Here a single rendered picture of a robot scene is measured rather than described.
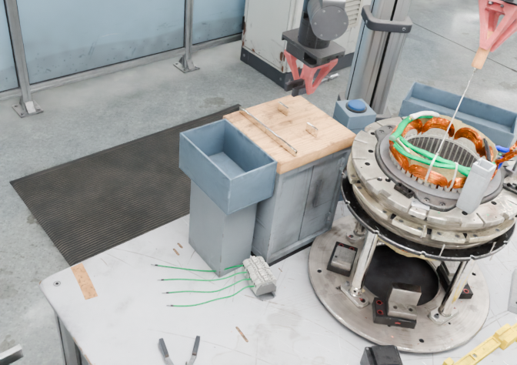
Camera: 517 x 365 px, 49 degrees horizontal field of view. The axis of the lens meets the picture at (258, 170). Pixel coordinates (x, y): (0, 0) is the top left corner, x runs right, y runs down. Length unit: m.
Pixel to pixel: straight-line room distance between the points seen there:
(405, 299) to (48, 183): 1.88
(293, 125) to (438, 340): 0.50
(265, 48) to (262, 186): 2.51
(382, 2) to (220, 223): 0.66
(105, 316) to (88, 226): 1.32
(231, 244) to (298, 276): 0.17
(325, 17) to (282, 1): 2.45
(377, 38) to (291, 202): 0.49
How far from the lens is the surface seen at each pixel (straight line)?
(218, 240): 1.14
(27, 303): 2.24
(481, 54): 0.99
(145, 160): 2.78
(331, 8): 0.88
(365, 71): 1.47
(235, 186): 1.01
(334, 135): 1.15
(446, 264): 1.28
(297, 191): 1.15
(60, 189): 2.65
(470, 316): 1.26
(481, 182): 0.96
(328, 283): 1.21
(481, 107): 1.43
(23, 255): 2.40
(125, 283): 1.20
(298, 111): 1.21
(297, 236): 1.26
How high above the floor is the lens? 1.68
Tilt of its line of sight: 37 degrees down
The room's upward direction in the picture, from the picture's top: 8 degrees clockwise
